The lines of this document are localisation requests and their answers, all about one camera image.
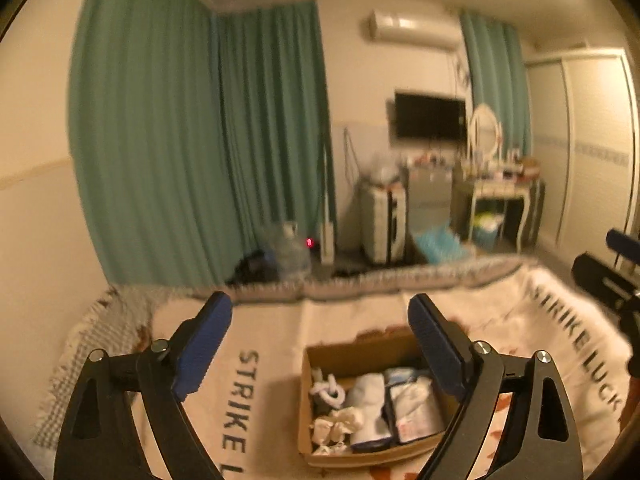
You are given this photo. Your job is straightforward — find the dark floor bag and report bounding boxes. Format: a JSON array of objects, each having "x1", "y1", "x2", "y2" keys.
[{"x1": 227, "y1": 250, "x2": 281, "y2": 284}]

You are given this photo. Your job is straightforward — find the white slatted wardrobe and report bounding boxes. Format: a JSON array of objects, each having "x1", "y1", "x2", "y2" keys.
[{"x1": 525, "y1": 47, "x2": 640, "y2": 266}]

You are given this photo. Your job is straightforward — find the narrow green curtain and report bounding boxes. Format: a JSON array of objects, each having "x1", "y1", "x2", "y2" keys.
[{"x1": 459, "y1": 10, "x2": 533, "y2": 156}]

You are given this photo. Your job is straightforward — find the clear plastic bag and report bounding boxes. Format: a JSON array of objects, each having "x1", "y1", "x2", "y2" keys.
[{"x1": 367, "y1": 156, "x2": 403, "y2": 188}]

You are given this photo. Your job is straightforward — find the white cloth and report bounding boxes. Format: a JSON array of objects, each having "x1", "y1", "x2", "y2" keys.
[{"x1": 309, "y1": 406, "x2": 368, "y2": 455}]

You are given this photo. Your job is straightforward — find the wide green curtain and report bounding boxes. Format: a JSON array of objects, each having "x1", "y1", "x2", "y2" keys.
[{"x1": 67, "y1": 0, "x2": 246, "y2": 288}]

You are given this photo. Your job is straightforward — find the white dressing table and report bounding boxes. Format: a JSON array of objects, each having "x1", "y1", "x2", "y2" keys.
[{"x1": 452, "y1": 157, "x2": 543, "y2": 253}]

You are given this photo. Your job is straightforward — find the green white bin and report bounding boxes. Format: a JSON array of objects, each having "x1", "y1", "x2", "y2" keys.
[{"x1": 472, "y1": 212, "x2": 506, "y2": 249}]

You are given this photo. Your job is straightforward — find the white oval mirror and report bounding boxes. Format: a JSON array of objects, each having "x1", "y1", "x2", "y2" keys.
[{"x1": 468, "y1": 104, "x2": 501, "y2": 158}]

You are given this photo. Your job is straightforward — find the grey small fridge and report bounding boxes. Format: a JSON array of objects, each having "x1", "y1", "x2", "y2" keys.
[{"x1": 406, "y1": 165, "x2": 456, "y2": 241}]

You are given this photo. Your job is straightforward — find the white air conditioner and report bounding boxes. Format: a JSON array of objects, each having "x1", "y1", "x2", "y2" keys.
[{"x1": 367, "y1": 8, "x2": 458, "y2": 51}]

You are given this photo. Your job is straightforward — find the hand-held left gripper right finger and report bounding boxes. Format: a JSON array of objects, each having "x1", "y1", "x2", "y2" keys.
[{"x1": 407, "y1": 293, "x2": 586, "y2": 480}]

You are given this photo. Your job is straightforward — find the light blue package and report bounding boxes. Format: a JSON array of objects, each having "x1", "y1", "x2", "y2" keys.
[{"x1": 414, "y1": 225, "x2": 464, "y2": 264}]

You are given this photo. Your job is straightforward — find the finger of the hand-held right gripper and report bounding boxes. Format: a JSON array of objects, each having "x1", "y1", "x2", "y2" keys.
[
  {"x1": 606, "y1": 229, "x2": 640, "y2": 257},
  {"x1": 571, "y1": 254, "x2": 640, "y2": 311}
]

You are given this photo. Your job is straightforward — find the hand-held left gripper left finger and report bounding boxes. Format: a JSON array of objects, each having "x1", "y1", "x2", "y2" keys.
[{"x1": 52, "y1": 291, "x2": 233, "y2": 480}]

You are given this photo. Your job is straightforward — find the white knotted rope toy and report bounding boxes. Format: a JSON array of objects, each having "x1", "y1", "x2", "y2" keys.
[{"x1": 311, "y1": 367, "x2": 347, "y2": 408}]

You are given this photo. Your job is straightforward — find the brown cardboard box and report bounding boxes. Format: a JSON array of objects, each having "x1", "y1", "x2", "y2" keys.
[{"x1": 297, "y1": 327, "x2": 463, "y2": 468}]

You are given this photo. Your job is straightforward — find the green corner curtain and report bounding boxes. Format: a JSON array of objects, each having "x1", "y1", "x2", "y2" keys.
[{"x1": 215, "y1": 1, "x2": 336, "y2": 266}]

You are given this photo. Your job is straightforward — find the black wall television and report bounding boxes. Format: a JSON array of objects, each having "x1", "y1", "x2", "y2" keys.
[{"x1": 394, "y1": 91, "x2": 467, "y2": 139}]

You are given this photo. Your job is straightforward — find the white suitcase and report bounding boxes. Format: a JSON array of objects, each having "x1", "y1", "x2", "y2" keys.
[{"x1": 360, "y1": 185, "x2": 408, "y2": 264}]

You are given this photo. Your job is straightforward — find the checked bed sheet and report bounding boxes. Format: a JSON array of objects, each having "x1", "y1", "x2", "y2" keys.
[{"x1": 32, "y1": 285, "x2": 166, "y2": 451}]

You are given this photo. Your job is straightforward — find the white upright pole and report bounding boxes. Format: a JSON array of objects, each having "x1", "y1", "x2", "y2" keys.
[{"x1": 317, "y1": 142, "x2": 337, "y2": 264}]

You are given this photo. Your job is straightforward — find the cream printed blanket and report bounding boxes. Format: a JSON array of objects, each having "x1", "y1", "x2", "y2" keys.
[{"x1": 135, "y1": 255, "x2": 636, "y2": 480}]

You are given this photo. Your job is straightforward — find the white sock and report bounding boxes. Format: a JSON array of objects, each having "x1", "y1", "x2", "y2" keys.
[{"x1": 345, "y1": 372, "x2": 393, "y2": 451}]

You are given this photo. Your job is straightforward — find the grey labelled pouch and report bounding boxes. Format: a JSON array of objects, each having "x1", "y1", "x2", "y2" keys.
[{"x1": 382, "y1": 376, "x2": 448, "y2": 443}]

